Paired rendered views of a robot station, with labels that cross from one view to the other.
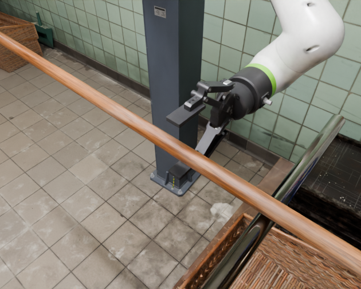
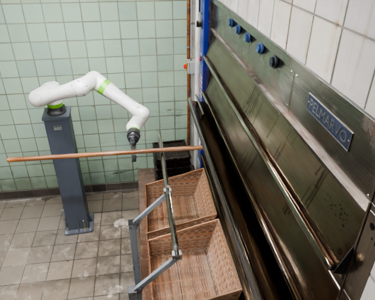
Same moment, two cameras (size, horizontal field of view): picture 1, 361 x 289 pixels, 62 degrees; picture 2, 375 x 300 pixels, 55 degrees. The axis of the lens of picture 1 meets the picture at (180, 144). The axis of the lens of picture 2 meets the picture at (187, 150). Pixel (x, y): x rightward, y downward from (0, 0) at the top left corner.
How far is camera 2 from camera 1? 198 cm
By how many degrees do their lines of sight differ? 40
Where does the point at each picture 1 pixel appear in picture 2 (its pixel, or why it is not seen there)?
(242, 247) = (162, 158)
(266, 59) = (133, 124)
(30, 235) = not seen: outside the picture
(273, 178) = (141, 177)
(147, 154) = (50, 226)
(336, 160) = not seen: hidden behind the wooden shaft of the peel
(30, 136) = not seen: outside the picture
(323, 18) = (143, 109)
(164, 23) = (61, 132)
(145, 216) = (82, 252)
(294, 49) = (140, 118)
